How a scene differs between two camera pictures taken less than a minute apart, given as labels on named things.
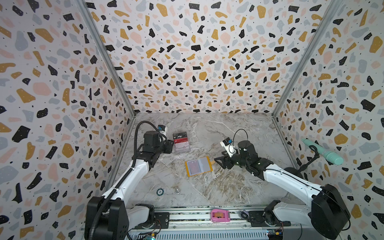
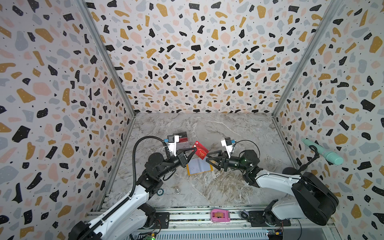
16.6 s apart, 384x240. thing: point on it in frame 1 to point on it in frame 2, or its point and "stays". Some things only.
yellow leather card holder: x=196 y=166 stays
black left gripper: x=170 y=144 to x=182 y=157
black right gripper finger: x=223 y=158 to x=218 y=152
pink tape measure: x=218 y=215 stays
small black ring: x=160 y=192 stays
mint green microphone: x=331 y=156 stays
